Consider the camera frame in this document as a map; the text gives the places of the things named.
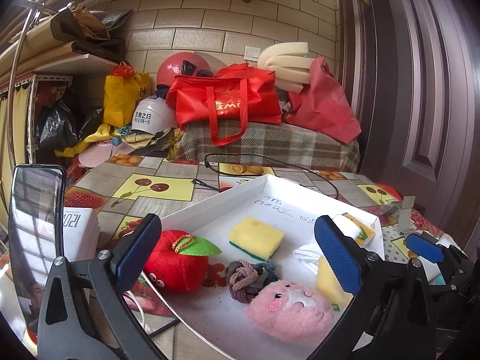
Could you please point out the black plastic bag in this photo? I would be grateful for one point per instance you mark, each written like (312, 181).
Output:
(61, 127)

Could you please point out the plaid covered bench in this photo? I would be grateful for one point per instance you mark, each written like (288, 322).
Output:
(269, 145)

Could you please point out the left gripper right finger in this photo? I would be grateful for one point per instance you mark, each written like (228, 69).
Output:
(391, 314)

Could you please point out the pink plush pig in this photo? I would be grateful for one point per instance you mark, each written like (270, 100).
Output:
(291, 313)

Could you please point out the white helmet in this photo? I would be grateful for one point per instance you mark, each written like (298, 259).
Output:
(153, 115)

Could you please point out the grey cardboard stand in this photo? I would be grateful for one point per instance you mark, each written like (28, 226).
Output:
(403, 210)

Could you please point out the dark red paper bag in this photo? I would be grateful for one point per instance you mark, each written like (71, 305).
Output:
(322, 106)

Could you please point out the white shallow cardboard box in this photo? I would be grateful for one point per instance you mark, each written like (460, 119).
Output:
(239, 269)

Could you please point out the yellow tissue pack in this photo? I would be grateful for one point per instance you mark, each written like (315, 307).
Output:
(352, 227)

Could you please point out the wooden shelf with cardboard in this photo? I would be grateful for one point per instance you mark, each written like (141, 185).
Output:
(62, 37)

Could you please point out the pink red helmet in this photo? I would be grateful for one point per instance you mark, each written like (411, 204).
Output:
(181, 63)

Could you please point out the red plush apple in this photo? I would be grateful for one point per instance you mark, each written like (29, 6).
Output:
(179, 262)

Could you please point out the white 2021 box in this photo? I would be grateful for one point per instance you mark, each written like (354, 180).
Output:
(81, 233)

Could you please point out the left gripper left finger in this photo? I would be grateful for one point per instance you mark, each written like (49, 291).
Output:
(66, 329)

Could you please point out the smartphone on mount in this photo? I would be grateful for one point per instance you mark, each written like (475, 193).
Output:
(36, 207)

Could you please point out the red tote bag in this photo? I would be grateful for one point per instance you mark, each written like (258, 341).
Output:
(238, 91)

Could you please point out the dark wooden door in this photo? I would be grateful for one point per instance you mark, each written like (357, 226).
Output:
(410, 69)

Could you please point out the yellow gift bag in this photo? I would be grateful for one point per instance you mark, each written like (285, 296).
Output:
(124, 88)

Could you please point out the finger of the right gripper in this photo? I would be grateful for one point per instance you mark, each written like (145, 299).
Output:
(431, 252)

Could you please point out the yellow green scrub sponge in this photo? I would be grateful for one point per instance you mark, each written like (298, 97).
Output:
(256, 238)

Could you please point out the cream foam roll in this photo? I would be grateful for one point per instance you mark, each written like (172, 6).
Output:
(290, 63)

